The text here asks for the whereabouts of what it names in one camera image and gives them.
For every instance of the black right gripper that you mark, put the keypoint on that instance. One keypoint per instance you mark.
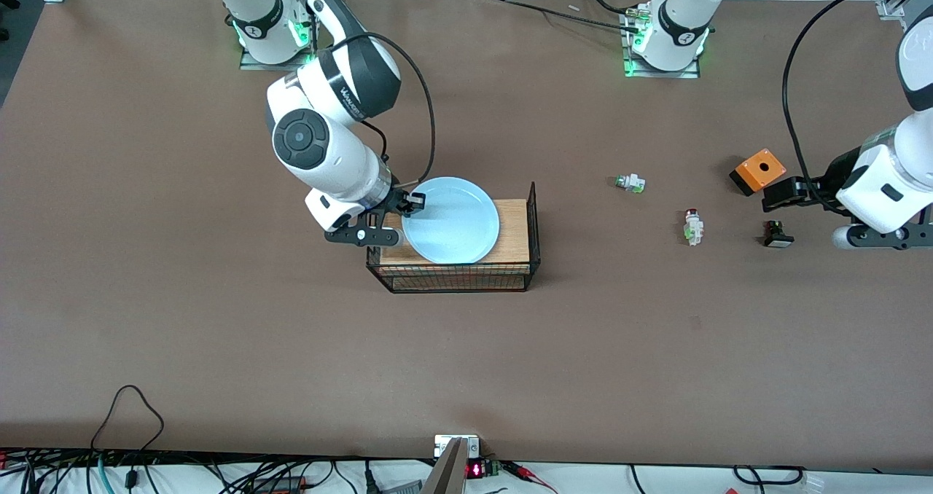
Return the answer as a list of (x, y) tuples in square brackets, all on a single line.
[(398, 200)]

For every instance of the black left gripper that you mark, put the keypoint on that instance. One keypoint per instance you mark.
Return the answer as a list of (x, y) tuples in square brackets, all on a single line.
[(821, 186)]

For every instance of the light blue plate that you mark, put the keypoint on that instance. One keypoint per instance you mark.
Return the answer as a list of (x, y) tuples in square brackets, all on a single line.
[(455, 221)]

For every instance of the red push button switch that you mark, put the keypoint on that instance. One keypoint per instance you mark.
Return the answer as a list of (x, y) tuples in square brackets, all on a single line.
[(693, 229)]

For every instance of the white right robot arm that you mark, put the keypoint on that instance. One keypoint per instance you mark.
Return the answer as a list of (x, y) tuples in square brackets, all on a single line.
[(321, 144)]

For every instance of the black square push button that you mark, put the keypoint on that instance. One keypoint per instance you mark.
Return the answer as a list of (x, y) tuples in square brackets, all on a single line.
[(778, 238)]

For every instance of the wooden shelf board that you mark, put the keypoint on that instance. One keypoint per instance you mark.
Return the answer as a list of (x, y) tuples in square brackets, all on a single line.
[(514, 232)]

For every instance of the red digit display module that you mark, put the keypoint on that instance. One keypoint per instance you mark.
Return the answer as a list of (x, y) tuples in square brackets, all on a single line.
[(475, 470)]

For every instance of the red clip lead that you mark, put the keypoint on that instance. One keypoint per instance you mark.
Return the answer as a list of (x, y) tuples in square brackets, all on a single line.
[(521, 471)]

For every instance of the black power adapter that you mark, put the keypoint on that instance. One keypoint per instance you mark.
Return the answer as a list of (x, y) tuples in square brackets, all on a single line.
[(280, 484)]

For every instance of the orange button enclosure box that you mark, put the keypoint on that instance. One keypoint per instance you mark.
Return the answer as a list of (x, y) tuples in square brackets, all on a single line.
[(758, 171)]

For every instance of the green push button switch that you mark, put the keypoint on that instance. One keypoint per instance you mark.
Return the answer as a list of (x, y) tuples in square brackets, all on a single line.
[(631, 183)]

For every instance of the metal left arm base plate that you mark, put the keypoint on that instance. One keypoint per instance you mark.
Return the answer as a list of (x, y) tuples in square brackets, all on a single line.
[(694, 68)]

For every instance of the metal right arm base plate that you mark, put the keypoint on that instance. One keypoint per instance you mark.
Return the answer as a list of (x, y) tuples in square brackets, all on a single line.
[(315, 49)]

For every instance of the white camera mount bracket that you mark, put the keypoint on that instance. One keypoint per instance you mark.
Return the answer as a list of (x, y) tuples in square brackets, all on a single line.
[(441, 447)]

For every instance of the grey camera post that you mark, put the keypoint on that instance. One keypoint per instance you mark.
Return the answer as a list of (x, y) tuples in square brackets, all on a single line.
[(448, 472)]

